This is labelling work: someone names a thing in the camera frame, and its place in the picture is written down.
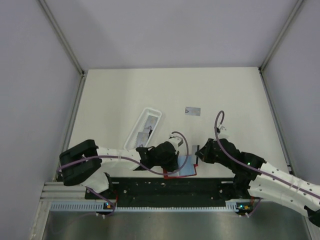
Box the red leather card holder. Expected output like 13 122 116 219
164 155 198 179

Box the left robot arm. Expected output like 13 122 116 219
59 136 184 199

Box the middle card in basket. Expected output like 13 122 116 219
143 125 153 135

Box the white plastic basket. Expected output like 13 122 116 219
123 107 162 150

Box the silver card on table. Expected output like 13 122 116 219
185 107 201 117

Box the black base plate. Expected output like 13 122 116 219
101 177 253 207

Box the silver magnetic stripe card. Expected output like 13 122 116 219
191 145 200 156

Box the white slotted cable duct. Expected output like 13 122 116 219
50 200 252 212

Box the aluminium frame rail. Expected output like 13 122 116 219
40 182 86 201

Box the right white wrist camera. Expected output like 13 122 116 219
216 124 227 134

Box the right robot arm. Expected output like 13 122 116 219
195 138 320 226

